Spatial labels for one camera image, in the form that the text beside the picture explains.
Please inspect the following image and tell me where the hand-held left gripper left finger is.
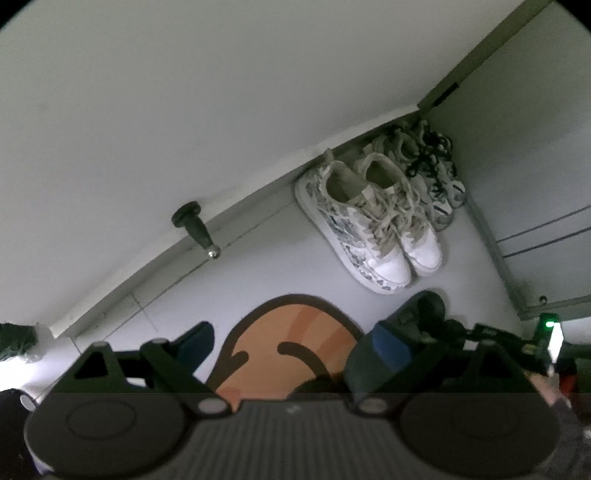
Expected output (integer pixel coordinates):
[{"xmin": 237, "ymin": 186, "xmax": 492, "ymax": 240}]
[{"xmin": 64, "ymin": 322, "xmax": 230, "ymax": 417}]

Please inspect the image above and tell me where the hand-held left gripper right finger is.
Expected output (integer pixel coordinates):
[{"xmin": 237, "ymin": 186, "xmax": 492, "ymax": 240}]
[{"xmin": 355, "ymin": 322, "xmax": 539, "ymax": 417}]

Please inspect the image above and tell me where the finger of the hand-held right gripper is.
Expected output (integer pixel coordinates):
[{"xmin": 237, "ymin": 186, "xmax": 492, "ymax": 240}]
[{"xmin": 444, "ymin": 318, "xmax": 528, "ymax": 352}]

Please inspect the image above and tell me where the dark green felt clog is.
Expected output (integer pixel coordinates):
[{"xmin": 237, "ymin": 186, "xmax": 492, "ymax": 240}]
[{"xmin": 344, "ymin": 290, "xmax": 462, "ymax": 398}]

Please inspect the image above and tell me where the white patterned sneaker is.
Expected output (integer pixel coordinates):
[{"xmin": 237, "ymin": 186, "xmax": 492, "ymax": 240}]
[
  {"xmin": 359, "ymin": 151, "xmax": 445, "ymax": 278},
  {"xmin": 294, "ymin": 157, "xmax": 413, "ymax": 295}
]

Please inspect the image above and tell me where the grey blue chunky sneaker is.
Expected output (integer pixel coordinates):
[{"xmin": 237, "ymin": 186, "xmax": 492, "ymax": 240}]
[
  {"xmin": 372, "ymin": 131, "xmax": 457, "ymax": 232},
  {"xmin": 392, "ymin": 120, "xmax": 468, "ymax": 209}
]

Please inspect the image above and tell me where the person's right forearm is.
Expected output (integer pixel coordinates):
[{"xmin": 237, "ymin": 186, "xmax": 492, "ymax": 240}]
[{"xmin": 531, "ymin": 374, "xmax": 591, "ymax": 446}]

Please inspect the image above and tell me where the orange cat-shaped floor mat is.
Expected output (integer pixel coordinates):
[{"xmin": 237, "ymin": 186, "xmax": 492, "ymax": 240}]
[{"xmin": 205, "ymin": 293, "xmax": 370, "ymax": 407}]

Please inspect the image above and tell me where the black door stopper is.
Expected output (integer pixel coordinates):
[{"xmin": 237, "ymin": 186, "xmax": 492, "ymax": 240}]
[{"xmin": 172, "ymin": 202, "xmax": 221, "ymax": 259}]

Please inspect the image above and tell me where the grey door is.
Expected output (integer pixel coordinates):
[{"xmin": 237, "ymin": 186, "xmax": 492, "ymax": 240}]
[{"xmin": 418, "ymin": 0, "xmax": 591, "ymax": 321}]

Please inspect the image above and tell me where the dark mesh bundle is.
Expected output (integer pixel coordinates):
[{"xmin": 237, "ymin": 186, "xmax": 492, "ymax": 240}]
[{"xmin": 0, "ymin": 323, "xmax": 40, "ymax": 361}]

